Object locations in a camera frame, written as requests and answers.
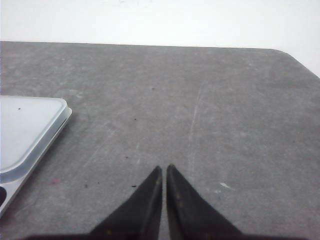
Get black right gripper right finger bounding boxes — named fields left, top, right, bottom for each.
left=166, top=163, right=247, bottom=240

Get silver digital kitchen scale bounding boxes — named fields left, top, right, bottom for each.
left=0, top=95, right=72, bottom=214

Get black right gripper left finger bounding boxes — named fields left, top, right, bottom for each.
left=84, top=165, right=164, bottom=240

